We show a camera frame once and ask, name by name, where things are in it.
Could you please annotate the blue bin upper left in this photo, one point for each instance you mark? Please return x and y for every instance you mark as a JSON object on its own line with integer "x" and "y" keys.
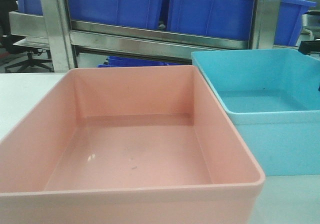
{"x": 144, "y": 14}

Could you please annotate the blue bin upper middle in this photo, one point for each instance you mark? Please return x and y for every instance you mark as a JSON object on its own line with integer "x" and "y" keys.
{"x": 227, "y": 19}

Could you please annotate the blue bin lower shelf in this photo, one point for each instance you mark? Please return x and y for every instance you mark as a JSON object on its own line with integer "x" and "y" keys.
{"x": 117, "y": 61}

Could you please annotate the stainless steel shelf rack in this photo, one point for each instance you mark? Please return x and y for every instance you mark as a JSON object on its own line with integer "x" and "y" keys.
{"x": 55, "y": 30}

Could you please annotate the light blue plastic box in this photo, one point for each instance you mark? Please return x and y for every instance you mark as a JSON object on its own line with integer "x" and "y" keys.
{"x": 272, "y": 96}

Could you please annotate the pink plastic box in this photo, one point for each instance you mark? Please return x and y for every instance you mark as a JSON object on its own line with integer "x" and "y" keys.
{"x": 128, "y": 145}

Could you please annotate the blue bin upper right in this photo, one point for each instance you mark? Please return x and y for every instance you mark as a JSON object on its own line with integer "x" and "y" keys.
{"x": 289, "y": 22}

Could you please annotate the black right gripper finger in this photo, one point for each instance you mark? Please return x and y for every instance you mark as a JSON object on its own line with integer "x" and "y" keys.
{"x": 310, "y": 47}

